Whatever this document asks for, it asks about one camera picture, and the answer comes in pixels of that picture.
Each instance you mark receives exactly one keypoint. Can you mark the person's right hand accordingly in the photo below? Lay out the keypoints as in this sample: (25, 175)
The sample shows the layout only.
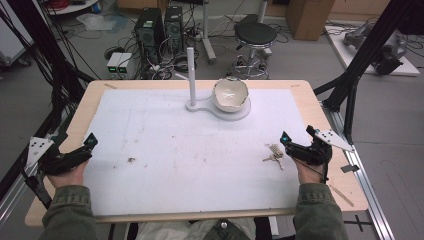
(308, 171)

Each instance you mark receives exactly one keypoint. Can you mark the thin wooden stick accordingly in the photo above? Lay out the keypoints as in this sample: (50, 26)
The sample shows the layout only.
(341, 195)

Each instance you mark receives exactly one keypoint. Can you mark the white table mat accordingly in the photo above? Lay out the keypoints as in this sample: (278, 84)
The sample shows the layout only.
(186, 160)

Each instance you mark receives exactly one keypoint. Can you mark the white power supply unit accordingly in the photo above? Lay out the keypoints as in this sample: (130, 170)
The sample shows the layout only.
(114, 64)
(124, 65)

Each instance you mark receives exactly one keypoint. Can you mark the white stand with post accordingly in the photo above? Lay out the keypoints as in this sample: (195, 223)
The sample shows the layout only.
(191, 80)

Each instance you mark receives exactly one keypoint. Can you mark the large black computer tower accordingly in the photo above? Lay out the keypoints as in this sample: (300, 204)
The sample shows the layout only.
(149, 30)

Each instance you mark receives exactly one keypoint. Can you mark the grey metal stand leg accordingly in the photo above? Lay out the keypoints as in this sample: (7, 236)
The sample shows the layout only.
(207, 30)

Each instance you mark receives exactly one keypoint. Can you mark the cardboard box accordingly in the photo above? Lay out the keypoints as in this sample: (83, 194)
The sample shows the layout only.
(310, 18)

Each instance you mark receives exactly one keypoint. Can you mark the black metal frame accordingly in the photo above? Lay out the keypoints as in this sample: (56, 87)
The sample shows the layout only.
(361, 56)

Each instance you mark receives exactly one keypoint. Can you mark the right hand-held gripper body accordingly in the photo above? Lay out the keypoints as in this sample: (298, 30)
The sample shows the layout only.
(313, 150)

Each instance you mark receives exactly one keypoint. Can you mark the black round stool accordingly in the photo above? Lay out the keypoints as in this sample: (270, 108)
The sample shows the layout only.
(256, 35)

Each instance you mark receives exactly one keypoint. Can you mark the white ceramic bowl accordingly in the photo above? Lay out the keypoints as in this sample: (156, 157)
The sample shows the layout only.
(230, 95)

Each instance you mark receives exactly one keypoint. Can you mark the small black computer tower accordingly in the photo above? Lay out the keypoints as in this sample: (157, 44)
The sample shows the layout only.
(174, 26)

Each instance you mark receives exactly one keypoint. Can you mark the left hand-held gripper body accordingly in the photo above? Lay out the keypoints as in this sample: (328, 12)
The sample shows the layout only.
(63, 161)

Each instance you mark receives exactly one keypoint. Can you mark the person's lap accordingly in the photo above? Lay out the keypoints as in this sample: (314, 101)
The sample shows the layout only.
(196, 230)

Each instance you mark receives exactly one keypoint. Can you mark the white board with grey device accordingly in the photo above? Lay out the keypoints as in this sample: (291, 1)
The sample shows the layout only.
(376, 46)

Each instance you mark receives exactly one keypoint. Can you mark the person's left hand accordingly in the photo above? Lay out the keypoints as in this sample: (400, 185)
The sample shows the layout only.
(68, 178)

